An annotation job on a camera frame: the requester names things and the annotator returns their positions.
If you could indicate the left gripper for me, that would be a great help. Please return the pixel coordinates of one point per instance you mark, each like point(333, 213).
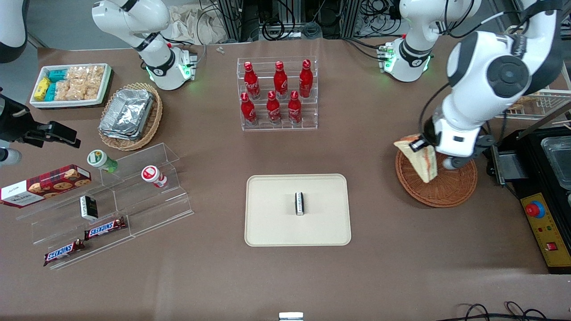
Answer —
point(429, 130)

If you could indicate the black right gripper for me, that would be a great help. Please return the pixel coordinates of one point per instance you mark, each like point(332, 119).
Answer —
point(14, 121)

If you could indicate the triangular sandwich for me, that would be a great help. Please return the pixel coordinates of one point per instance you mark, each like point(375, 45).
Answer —
point(419, 162)

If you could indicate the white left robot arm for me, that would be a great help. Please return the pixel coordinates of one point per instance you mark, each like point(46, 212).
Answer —
point(473, 58)

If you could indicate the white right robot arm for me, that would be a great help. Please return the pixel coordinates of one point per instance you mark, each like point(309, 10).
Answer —
point(134, 22)

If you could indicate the brown round wicker basket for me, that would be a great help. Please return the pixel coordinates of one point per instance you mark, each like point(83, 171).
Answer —
point(450, 187)

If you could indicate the silver aluminium foil tray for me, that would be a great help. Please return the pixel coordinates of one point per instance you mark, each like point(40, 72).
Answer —
point(127, 113)

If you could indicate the light woven wicker basket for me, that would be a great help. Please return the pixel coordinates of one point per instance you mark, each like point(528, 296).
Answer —
point(154, 120)

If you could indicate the beige plastic serving tray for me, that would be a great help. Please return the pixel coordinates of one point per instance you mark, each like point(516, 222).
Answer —
point(267, 214)

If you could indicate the white plastic snack bin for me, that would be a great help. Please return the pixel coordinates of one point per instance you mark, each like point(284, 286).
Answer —
point(71, 105)

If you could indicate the teal snack packet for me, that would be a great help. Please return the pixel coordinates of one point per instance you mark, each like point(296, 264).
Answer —
point(57, 75)
point(50, 92)

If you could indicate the green lidded snack cup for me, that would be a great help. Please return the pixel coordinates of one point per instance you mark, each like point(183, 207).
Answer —
point(99, 158)

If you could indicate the clear rice cracker bag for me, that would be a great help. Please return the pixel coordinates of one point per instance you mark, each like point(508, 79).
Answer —
point(82, 91)
point(63, 90)
point(96, 75)
point(77, 74)

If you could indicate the yellow snack packet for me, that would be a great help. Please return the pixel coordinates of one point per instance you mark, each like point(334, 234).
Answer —
point(42, 88)

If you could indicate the red tartan shortbread cookie box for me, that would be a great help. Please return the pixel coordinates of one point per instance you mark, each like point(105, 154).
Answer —
point(44, 185)

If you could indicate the small black white box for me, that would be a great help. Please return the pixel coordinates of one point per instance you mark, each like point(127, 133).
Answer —
point(299, 203)
point(89, 207)

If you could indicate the red lidded snack cup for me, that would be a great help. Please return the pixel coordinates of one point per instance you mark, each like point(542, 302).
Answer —
point(151, 174)

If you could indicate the black sealing machine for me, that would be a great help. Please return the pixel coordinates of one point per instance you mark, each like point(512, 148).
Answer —
point(517, 165)

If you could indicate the brown Snickers chocolate bar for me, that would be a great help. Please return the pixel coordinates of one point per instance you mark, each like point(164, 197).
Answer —
point(64, 253)
point(105, 228)

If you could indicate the clear acrylic bottle rack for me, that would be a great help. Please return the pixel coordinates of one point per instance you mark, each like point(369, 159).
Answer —
point(312, 120)

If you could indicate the clear acrylic tiered display stand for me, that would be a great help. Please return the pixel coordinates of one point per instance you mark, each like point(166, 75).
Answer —
point(147, 209)

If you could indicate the black diagonal metal bar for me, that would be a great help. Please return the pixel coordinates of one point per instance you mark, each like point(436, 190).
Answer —
point(544, 121)

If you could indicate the red cola bottle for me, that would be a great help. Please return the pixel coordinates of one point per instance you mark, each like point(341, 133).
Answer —
point(280, 81)
point(306, 79)
point(294, 108)
point(273, 109)
point(248, 110)
point(251, 82)

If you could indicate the red emergency stop button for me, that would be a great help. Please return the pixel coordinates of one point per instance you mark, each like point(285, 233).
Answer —
point(535, 209)

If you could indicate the clear plastic container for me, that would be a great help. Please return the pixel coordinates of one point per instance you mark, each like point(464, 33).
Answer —
point(557, 160)

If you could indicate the yellow control box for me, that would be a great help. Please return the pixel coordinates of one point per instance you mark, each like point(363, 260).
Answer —
point(551, 240)

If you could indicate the crumpled beige cloth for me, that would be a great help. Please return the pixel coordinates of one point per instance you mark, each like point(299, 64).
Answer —
point(192, 24)

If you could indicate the small white silver object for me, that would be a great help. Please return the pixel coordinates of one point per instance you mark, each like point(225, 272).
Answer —
point(291, 316)

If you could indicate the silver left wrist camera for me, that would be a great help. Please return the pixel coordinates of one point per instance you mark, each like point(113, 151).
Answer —
point(453, 162)

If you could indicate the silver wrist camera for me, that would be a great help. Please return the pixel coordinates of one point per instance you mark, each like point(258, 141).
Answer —
point(453, 162)
point(9, 157)

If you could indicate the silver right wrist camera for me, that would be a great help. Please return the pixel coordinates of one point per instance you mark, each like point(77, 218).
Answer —
point(9, 157)

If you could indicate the aluminium frame post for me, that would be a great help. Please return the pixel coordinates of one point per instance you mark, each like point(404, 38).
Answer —
point(234, 20)

